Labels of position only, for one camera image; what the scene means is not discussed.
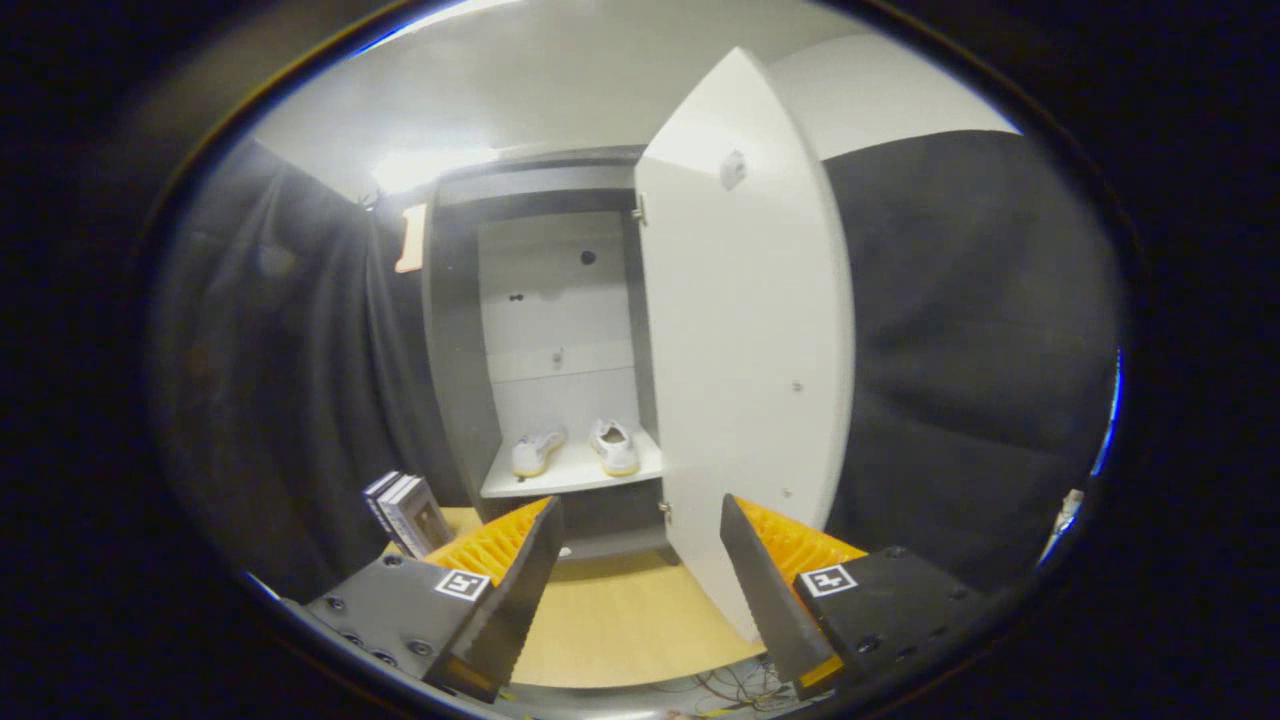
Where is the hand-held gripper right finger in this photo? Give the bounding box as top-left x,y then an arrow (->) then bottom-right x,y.
720,493 -> 991,701

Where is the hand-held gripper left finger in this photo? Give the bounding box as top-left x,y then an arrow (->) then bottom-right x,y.
305,495 -> 564,703

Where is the white canvas shoe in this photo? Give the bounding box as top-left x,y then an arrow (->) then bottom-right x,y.
589,419 -> 641,477
511,427 -> 568,478

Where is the white shoe cabinet door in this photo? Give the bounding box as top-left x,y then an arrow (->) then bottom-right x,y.
633,47 -> 857,644

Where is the grey shoe cabinet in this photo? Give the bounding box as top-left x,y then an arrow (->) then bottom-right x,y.
420,145 -> 681,566

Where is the white cabinet shelf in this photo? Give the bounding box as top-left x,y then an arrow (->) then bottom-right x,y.
480,430 -> 664,499

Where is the grey cover book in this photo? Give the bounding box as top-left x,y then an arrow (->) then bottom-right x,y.
378,476 -> 456,559

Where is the blue cover book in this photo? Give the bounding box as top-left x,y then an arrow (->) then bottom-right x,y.
362,470 -> 406,541

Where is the black backdrop cloth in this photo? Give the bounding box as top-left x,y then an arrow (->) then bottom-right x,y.
150,128 -> 1121,601

